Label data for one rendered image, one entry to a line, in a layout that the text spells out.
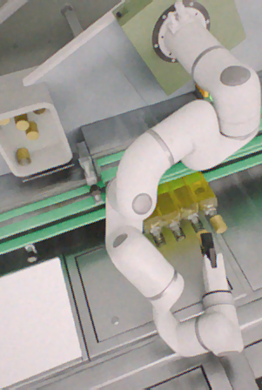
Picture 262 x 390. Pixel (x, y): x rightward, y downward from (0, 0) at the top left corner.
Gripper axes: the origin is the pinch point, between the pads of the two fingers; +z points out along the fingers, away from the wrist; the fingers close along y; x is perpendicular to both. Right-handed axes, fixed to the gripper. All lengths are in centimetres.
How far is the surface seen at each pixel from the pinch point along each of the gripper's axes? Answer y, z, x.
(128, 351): -14.9, -22.2, 24.5
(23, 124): 27, 26, 45
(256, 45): 25, 51, -23
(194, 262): -12.9, 0.7, 2.9
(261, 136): 6.3, 31.6, -22.5
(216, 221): 1.2, 5.8, -3.7
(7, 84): 33, 35, 48
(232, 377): -17.1, -30.8, -2.3
